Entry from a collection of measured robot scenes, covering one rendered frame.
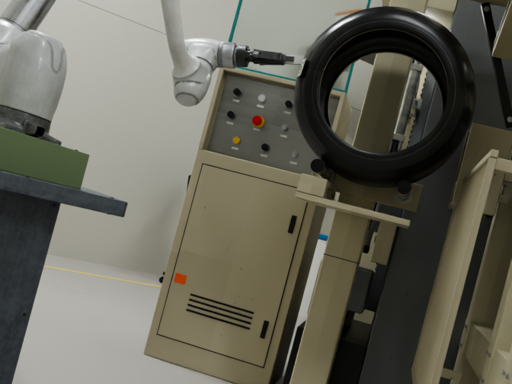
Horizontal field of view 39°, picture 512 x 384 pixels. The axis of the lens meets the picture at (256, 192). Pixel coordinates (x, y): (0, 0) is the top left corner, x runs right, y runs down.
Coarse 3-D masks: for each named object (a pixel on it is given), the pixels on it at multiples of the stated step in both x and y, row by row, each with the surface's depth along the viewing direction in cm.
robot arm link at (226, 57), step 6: (222, 42) 247; (228, 42) 247; (222, 48) 245; (228, 48) 245; (234, 48) 245; (222, 54) 245; (228, 54) 244; (234, 54) 245; (222, 60) 246; (228, 60) 245; (234, 60) 246; (222, 66) 248; (228, 66) 247; (234, 66) 248
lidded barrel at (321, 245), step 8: (320, 240) 551; (320, 248) 552; (320, 256) 552; (312, 264) 552; (312, 272) 552; (312, 280) 553; (312, 288) 554; (304, 296) 553; (304, 304) 554; (304, 312) 554
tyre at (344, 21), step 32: (352, 32) 229; (384, 32) 252; (416, 32) 225; (448, 32) 226; (320, 64) 230; (448, 64) 222; (320, 96) 257; (448, 96) 221; (320, 128) 229; (448, 128) 221; (352, 160) 226; (384, 160) 224; (416, 160) 222
